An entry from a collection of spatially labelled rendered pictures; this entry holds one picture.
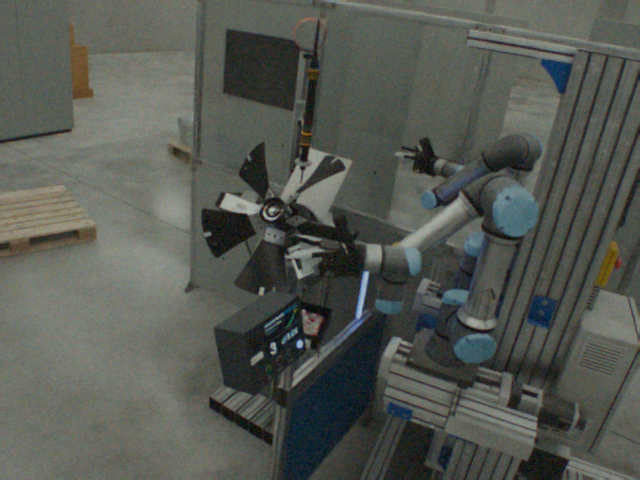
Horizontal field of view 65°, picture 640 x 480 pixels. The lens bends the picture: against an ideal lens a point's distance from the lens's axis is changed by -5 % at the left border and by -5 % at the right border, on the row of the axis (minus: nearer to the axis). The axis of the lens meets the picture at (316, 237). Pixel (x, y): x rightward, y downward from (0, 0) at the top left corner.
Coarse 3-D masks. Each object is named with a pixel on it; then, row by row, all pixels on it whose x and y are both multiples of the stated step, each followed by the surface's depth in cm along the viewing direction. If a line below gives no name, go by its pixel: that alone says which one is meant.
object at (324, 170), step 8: (336, 160) 222; (320, 168) 227; (328, 168) 221; (336, 168) 217; (344, 168) 215; (312, 176) 226; (320, 176) 219; (328, 176) 216; (304, 184) 225; (312, 184) 217; (296, 192) 225
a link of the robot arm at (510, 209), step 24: (480, 192) 140; (504, 192) 130; (528, 192) 130; (504, 216) 129; (528, 216) 129; (504, 240) 133; (480, 264) 140; (504, 264) 137; (480, 288) 142; (480, 312) 144; (456, 336) 149; (480, 336) 144; (480, 360) 149
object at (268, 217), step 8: (272, 200) 220; (280, 200) 217; (264, 208) 220; (280, 208) 217; (288, 208) 219; (264, 216) 218; (272, 216) 216; (280, 216) 215; (288, 216) 219; (272, 224) 217; (280, 224) 218; (288, 232) 224
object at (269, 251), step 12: (264, 240) 217; (264, 252) 216; (276, 252) 218; (252, 264) 213; (264, 264) 214; (276, 264) 217; (240, 276) 212; (252, 276) 212; (264, 276) 213; (276, 276) 215; (252, 288) 211; (264, 288) 212; (288, 288) 215
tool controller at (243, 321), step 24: (240, 312) 146; (264, 312) 144; (288, 312) 149; (216, 336) 139; (240, 336) 134; (264, 336) 140; (288, 336) 150; (240, 360) 137; (264, 360) 141; (288, 360) 151; (240, 384) 140; (264, 384) 142
